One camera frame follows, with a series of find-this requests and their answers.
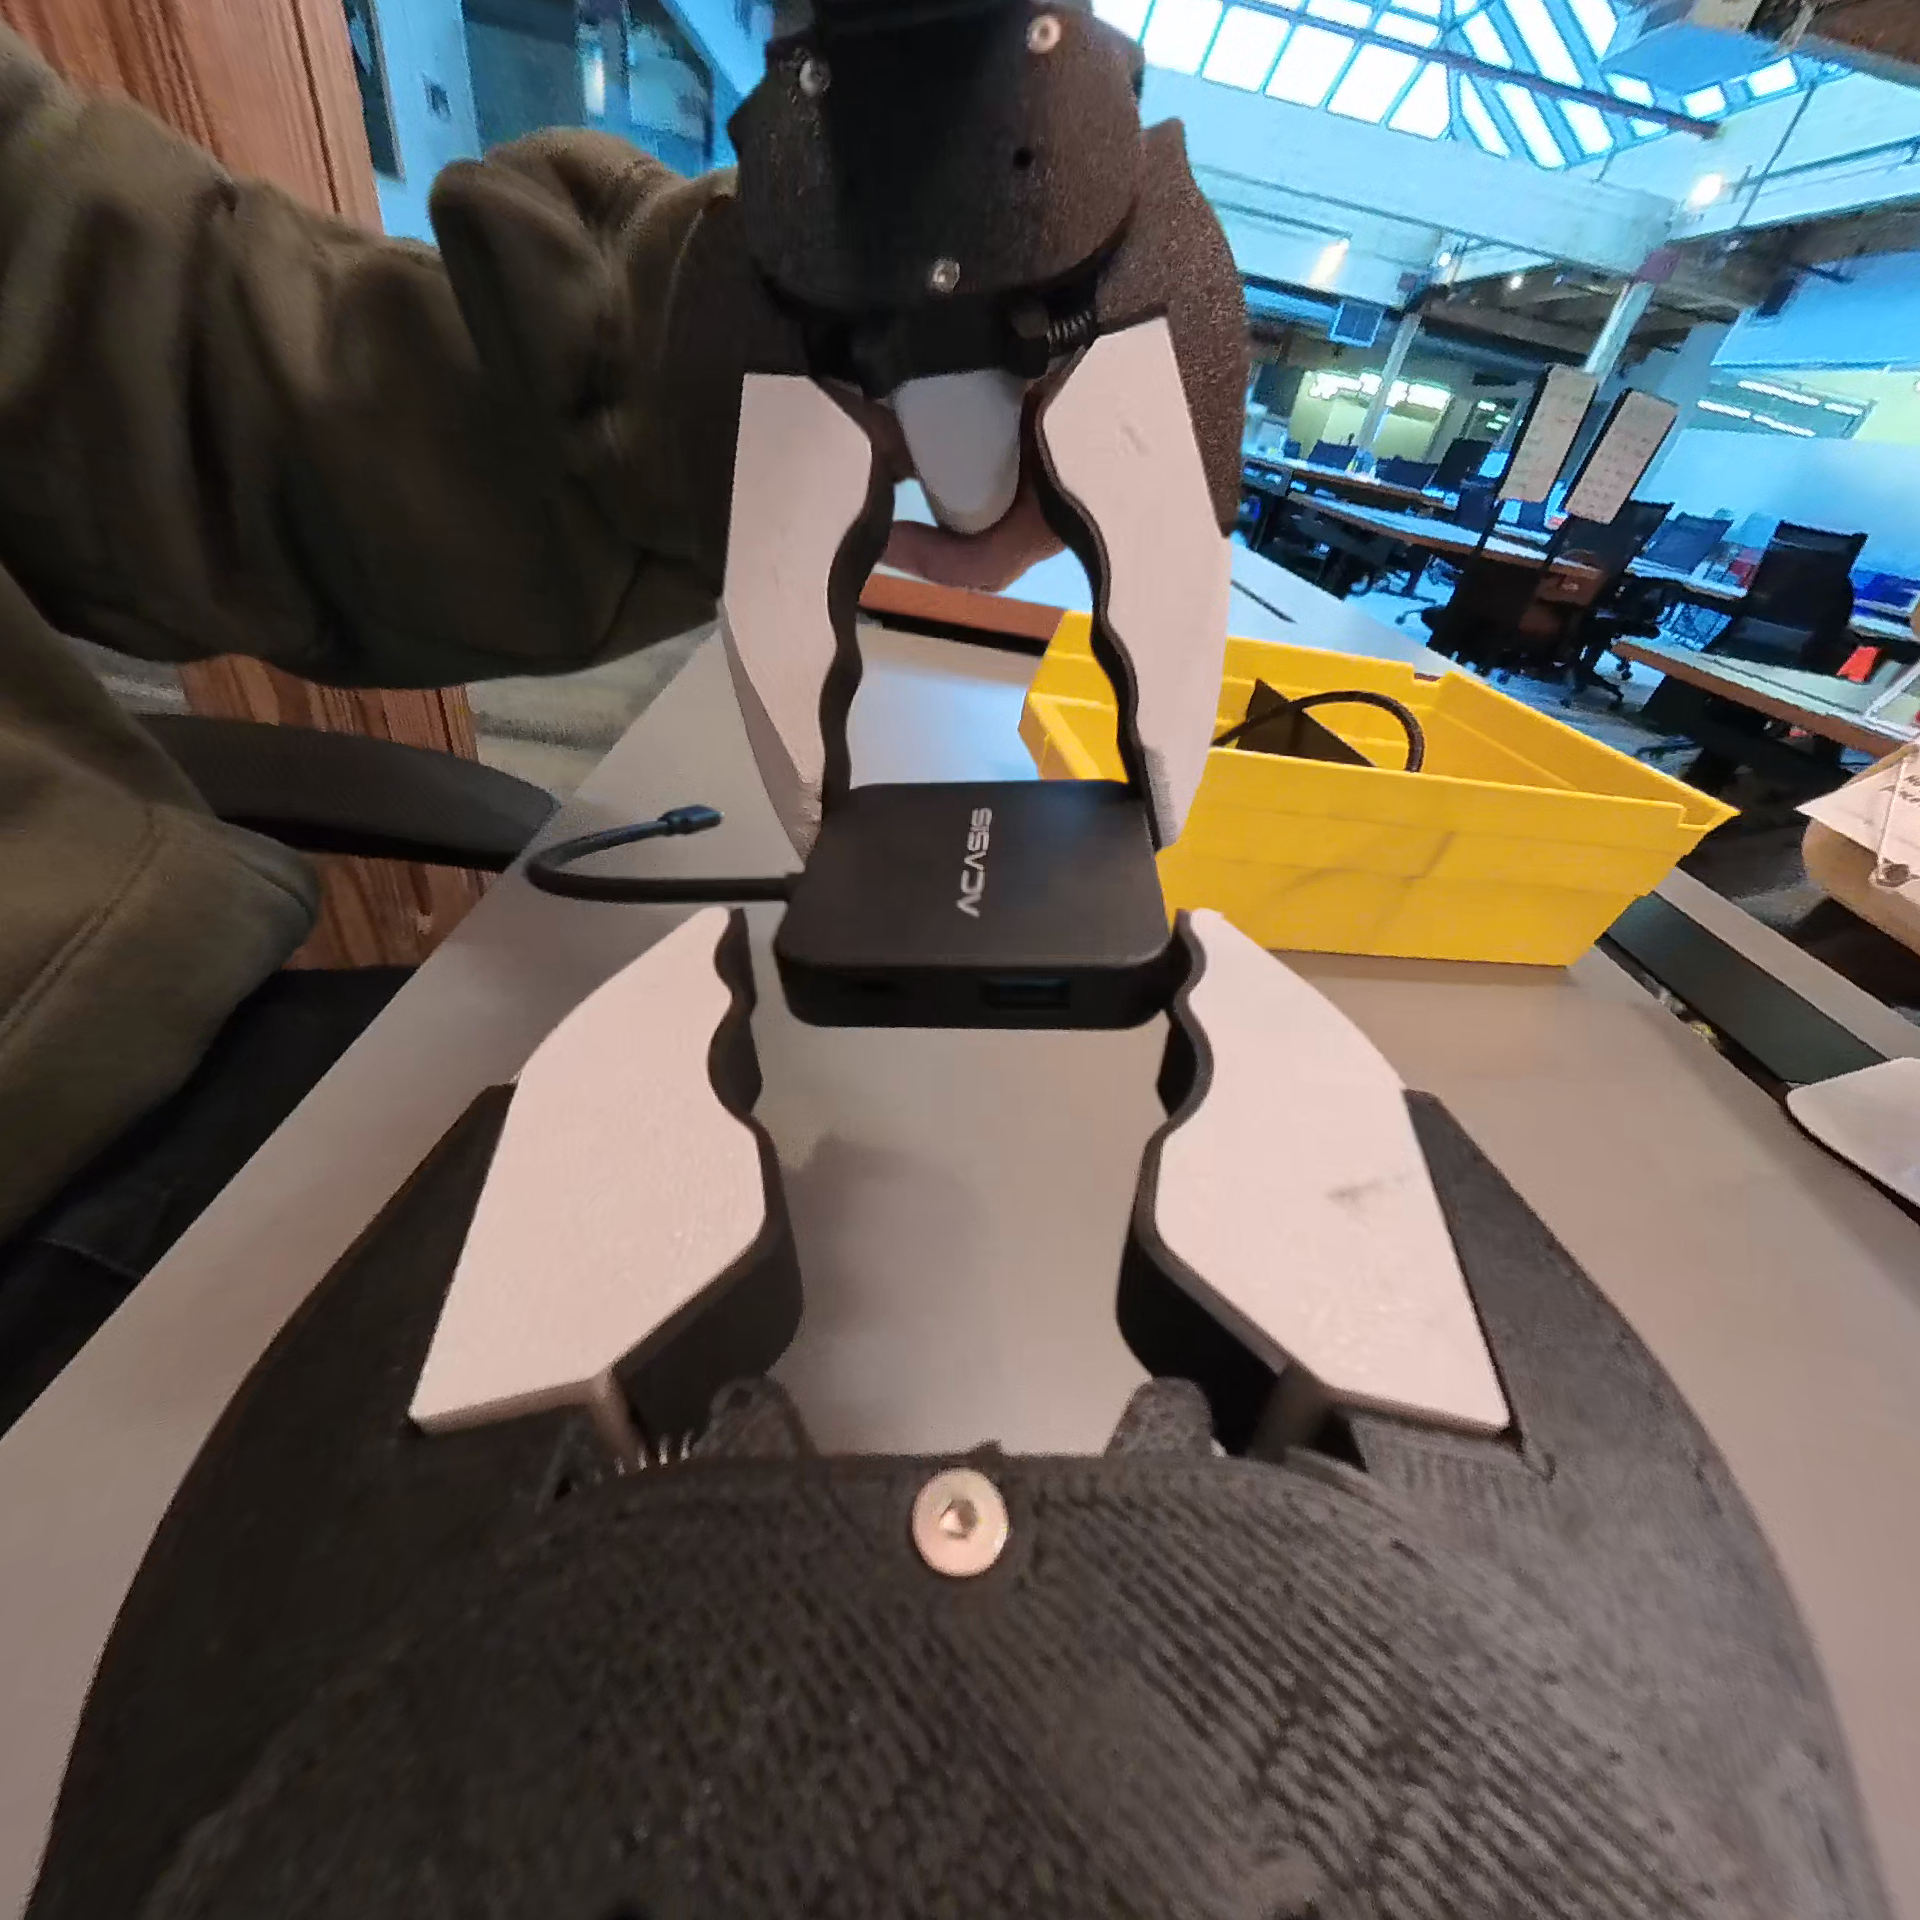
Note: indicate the yellow plastic bin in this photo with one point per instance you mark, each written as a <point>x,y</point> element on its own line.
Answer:
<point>1425,854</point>

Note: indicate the printed instruction sheet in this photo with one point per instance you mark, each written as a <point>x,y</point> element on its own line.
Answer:
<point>1876,826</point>

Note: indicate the person's green jacket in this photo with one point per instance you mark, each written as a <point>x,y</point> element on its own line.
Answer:
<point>119,901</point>

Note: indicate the white sheet stand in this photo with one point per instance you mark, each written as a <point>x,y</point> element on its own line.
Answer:
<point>1868,1125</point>

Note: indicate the skylight window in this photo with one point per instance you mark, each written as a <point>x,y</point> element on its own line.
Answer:
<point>1425,67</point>

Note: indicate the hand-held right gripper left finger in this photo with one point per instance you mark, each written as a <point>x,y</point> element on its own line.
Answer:
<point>615,1184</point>

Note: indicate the standing instruction sheet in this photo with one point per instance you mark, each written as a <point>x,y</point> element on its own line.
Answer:
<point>1549,432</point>
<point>1623,456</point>

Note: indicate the wall poster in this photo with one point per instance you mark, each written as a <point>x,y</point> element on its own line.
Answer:
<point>374,90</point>

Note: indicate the black USB hub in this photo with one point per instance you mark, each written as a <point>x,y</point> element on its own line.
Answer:
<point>974,901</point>

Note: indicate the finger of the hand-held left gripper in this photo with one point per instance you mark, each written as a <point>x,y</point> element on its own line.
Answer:
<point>1161,569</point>
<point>787,598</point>

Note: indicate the wooden office table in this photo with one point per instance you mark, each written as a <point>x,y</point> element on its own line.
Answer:
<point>1769,681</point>
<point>1395,516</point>

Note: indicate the person's left hand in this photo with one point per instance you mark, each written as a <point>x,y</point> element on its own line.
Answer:
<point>968,563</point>

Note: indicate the black chair armrest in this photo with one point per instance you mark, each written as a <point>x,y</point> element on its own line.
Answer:
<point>345,787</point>

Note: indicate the person's left forearm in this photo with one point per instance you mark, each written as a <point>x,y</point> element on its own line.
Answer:
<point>376,420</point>

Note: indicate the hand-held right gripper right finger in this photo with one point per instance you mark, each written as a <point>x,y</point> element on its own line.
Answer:
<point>1307,1201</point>

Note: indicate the black office chair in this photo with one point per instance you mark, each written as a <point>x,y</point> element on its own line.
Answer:
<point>1785,586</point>
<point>1531,598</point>

